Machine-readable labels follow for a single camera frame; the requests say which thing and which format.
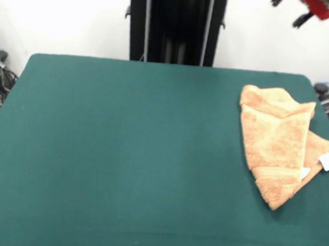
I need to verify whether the dark green table cloth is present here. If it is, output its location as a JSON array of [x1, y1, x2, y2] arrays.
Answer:
[[0, 49, 329, 246]]

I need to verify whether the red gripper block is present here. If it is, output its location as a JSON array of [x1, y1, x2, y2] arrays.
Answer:
[[268, 0, 329, 31]]

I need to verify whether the black upright stand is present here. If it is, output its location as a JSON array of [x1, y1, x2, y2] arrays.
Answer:
[[120, 0, 229, 68]]

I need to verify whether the orange terry towel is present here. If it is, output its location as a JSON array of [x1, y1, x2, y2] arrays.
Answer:
[[230, 83, 329, 216]]

